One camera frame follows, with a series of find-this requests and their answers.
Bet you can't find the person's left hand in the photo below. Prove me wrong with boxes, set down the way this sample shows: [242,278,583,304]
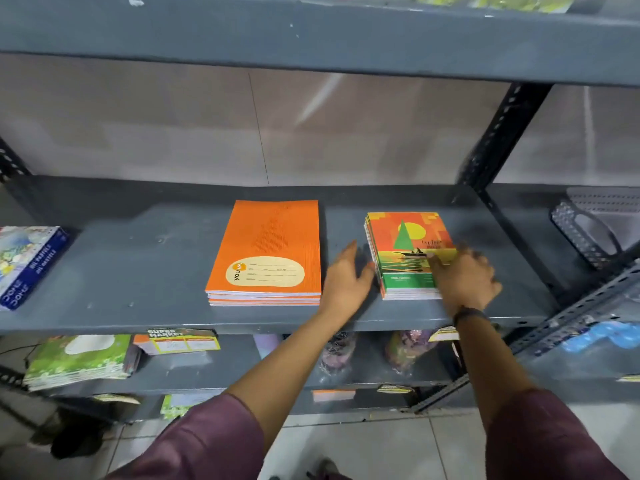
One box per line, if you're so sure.
[318,241,376,329]

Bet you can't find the person's right hand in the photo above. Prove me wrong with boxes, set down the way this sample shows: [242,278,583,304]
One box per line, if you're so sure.
[427,244,503,317]

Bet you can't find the stack of sailboat print notebooks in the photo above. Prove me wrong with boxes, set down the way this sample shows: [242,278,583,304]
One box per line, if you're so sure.
[364,211,459,301]

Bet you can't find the person's left forearm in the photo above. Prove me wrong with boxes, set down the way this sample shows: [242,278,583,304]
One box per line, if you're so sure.
[226,309,357,453]

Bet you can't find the person's right forearm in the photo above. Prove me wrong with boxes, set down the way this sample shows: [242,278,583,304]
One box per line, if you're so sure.
[454,315,539,436]

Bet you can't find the black wristband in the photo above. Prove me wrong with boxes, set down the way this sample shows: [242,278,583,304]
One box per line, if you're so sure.
[452,306,493,331]

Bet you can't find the clear bag of pink trinkets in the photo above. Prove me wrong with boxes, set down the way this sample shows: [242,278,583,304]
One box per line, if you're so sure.
[385,329,437,374]

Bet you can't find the clear bag of dark trinkets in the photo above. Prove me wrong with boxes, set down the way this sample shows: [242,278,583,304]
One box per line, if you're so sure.
[320,332,357,379]

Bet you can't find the orange notebook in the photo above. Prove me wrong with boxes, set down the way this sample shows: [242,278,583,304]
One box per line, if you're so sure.
[208,299,321,307]
[205,200,322,297]
[206,294,321,302]

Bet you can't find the pale purple packet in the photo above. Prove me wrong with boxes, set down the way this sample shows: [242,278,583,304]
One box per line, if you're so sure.
[253,334,281,360]

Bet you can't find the grey slotted-angle metal rack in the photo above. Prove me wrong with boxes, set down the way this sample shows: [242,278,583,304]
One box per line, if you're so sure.
[410,185,640,415]

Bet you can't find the grey plastic basket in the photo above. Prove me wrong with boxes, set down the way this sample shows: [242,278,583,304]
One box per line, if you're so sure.
[550,187,640,271]

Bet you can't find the blue plastic-wrapped items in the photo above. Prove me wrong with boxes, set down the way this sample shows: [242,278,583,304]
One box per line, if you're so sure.
[561,321,640,353]

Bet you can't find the person's maroon right sleeve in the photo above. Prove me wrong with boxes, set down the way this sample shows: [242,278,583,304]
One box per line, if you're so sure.
[485,389,632,480]

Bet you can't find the person's maroon sleeve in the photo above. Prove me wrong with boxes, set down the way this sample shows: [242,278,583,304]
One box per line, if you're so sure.
[485,389,632,480]
[106,392,266,480]

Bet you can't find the grey metal shelving unit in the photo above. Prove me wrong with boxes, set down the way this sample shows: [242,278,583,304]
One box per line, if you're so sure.
[0,0,640,425]

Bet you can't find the green printed booklet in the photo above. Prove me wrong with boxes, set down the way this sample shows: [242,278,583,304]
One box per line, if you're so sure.
[160,394,221,420]

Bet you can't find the person's maroon left sleeve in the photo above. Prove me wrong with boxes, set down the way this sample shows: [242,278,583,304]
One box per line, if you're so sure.
[106,392,266,480]

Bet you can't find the yellow-green plastic packets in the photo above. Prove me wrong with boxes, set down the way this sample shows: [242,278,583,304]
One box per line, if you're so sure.
[415,0,577,14]

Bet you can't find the stack of green notebooks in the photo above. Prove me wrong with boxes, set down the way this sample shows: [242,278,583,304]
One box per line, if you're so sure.
[22,335,142,393]

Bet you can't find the black bag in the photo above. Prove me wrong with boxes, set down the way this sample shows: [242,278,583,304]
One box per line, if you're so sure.
[30,410,108,460]

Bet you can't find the blue puzzle box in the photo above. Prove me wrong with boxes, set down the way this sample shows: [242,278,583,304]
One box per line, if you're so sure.
[0,226,71,312]

